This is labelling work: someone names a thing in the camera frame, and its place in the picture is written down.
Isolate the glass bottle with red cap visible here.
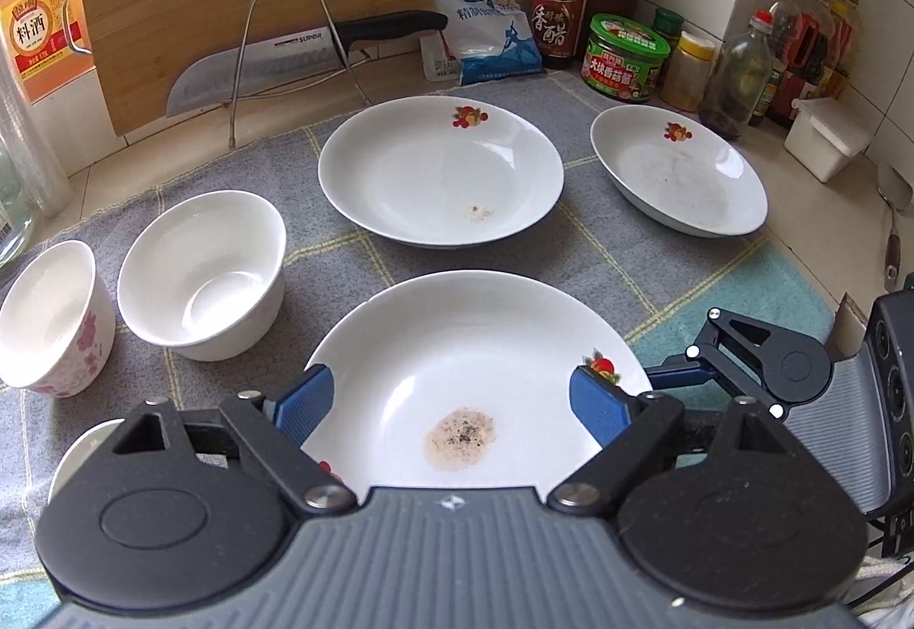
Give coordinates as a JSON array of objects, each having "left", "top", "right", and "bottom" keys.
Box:
[{"left": 698, "top": 9, "right": 776, "bottom": 142}]

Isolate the yellow oil bottle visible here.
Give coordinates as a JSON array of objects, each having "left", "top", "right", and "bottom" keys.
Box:
[{"left": 820, "top": 0, "right": 863, "bottom": 102}]

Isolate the dark sauce bottle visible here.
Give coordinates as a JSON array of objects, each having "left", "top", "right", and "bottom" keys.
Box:
[{"left": 755, "top": 0, "right": 805, "bottom": 126}]

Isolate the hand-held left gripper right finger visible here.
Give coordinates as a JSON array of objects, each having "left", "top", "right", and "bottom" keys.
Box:
[{"left": 546, "top": 366, "right": 795, "bottom": 517}]

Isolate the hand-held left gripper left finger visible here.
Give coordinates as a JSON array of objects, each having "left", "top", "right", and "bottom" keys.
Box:
[{"left": 110, "top": 363, "right": 358, "bottom": 519}]

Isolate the white plastic box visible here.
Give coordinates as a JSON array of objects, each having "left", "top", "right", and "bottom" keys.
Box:
[{"left": 783, "top": 97, "right": 874, "bottom": 185}]

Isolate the jar with dark green lid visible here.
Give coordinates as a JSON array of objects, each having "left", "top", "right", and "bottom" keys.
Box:
[{"left": 652, "top": 7, "right": 688, "bottom": 87}]

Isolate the white plate with food stain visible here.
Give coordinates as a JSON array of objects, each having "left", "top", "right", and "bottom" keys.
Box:
[{"left": 300, "top": 270, "right": 654, "bottom": 496}]

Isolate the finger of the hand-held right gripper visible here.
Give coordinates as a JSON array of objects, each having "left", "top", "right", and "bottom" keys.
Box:
[{"left": 643, "top": 306, "right": 788, "bottom": 423}]

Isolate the yellow spice jar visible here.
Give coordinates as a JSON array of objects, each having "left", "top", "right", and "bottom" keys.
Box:
[{"left": 660, "top": 30, "right": 716, "bottom": 111}]

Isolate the clear plastic roll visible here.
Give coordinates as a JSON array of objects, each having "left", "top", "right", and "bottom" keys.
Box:
[{"left": 0, "top": 58, "right": 74, "bottom": 219}]

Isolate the metal wire rack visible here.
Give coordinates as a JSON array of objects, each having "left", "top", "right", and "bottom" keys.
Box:
[{"left": 226, "top": 0, "right": 373, "bottom": 149}]

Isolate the white cup with pink flowers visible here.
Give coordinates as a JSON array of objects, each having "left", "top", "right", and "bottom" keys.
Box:
[{"left": 0, "top": 239, "right": 117, "bottom": 399}]

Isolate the cardboard box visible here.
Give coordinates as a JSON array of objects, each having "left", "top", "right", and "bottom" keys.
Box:
[{"left": 832, "top": 293, "right": 870, "bottom": 360}]

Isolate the white plate with fruit print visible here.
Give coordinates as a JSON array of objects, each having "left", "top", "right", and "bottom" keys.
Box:
[
  {"left": 590, "top": 103, "right": 769, "bottom": 238},
  {"left": 318, "top": 95, "right": 566, "bottom": 249}
]

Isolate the blue and white salt bag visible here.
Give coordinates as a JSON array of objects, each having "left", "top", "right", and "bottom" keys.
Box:
[{"left": 427, "top": 0, "right": 548, "bottom": 86}]

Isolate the green sauce jar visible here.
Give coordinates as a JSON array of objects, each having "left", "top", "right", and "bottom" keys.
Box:
[{"left": 581, "top": 13, "right": 673, "bottom": 105}]

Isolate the kitchen knife with black handle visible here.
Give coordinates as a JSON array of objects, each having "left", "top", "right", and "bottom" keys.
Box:
[{"left": 166, "top": 10, "right": 450, "bottom": 118}]

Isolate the glass jar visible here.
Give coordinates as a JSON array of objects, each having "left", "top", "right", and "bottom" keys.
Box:
[{"left": 0, "top": 150, "right": 41, "bottom": 269}]

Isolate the metal spatula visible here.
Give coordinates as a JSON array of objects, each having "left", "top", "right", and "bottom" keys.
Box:
[{"left": 876, "top": 161, "right": 914, "bottom": 282}]

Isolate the grey and teal checked cloth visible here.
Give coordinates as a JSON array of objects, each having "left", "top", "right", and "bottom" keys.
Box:
[{"left": 0, "top": 68, "right": 838, "bottom": 629}]

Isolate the red sauce bottle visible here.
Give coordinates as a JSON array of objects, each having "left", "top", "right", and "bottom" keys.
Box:
[{"left": 769, "top": 0, "right": 834, "bottom": 131}]

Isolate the white plastic packet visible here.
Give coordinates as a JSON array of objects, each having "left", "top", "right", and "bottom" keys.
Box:
[{"left": 420, "top": 33, "right": 465, "bottom": 82}]

